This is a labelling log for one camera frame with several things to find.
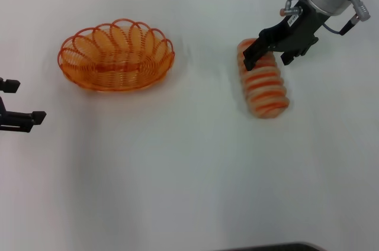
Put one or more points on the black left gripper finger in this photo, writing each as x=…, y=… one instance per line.
x=12, y=85
x=37, y=117

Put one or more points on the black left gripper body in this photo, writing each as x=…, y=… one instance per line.
x=1, y=109

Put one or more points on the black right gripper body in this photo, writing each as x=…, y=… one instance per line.
x=296, y=32

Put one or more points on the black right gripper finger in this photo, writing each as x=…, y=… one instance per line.
x=251, y=58
x=291, y=57

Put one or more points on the orange and white ridged bread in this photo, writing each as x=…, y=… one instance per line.
x=266, y=91

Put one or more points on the dark rounded robot base edge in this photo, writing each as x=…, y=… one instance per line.
x=269, y=247

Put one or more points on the silver plug with black elbow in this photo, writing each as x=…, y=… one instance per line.
x=359, y=11

